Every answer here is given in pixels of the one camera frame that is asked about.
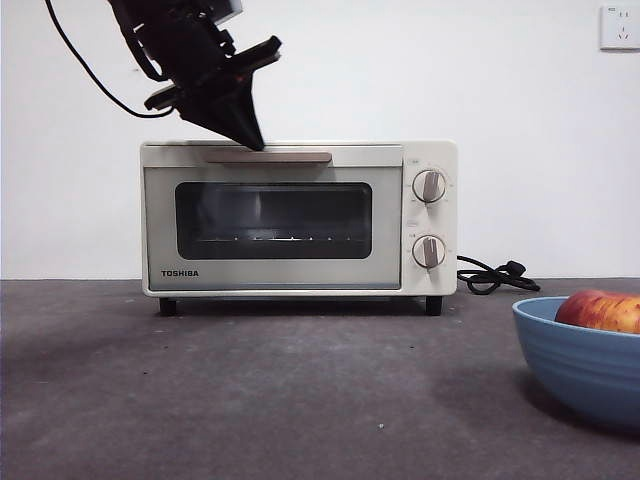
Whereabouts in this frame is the metal oven wire rack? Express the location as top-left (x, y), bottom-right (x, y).
top-left (194, 232), bottom-right (366, 246)

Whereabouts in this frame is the blue bowl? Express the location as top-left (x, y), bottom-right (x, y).
top-left (511, 296), bottom-right (640, 431)

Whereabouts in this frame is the tan oven knob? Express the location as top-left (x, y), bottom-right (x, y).
top-left (412, 233), bottom-right (448, 271)
top-left (412, 168), bottom-right (449, 205)

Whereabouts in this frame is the red yellow apple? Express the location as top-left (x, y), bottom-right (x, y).
top-left (554, 289), bottom-right (640, 335)

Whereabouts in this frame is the pale grey camera box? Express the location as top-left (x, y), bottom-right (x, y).
top-left (207, 0), bottom-right (245, 24)

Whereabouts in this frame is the black oven power cable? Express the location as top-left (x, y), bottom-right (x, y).
top-left (455, 254), bottom-right (542, 296)

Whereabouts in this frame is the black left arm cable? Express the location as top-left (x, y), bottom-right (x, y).
top-left (43, 0), bottom-right (176, 120)

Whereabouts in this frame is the oven door with tan handle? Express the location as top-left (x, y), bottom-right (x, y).
top-left (142, 144), bottom-right (404, 292)

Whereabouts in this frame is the white toaster oven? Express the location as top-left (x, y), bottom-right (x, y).
top-left (139, 140), bottom-right (459, 317)

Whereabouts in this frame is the white wall socket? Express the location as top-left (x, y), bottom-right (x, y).
top-left (599, 4), bottom-right (640, 51)

